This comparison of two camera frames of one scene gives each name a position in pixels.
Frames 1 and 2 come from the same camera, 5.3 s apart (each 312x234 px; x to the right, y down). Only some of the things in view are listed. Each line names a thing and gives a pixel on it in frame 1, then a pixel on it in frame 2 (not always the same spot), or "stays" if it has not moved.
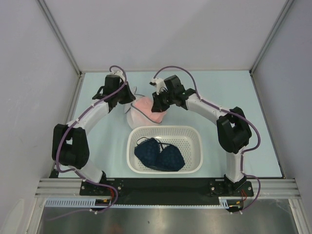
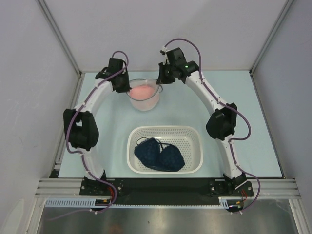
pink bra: x=144 y=104 to x=142 y=91
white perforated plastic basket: x=189 y=139 stays
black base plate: x=165 y=187 stays
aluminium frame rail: x=59 y=187 stays
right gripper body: x=164 y=100 to x=166 y=75
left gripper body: x=124 y=96 to x=124 y=84
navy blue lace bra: x=158 y=155 stays
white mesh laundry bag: x=136 y=119 to x=151 y=103
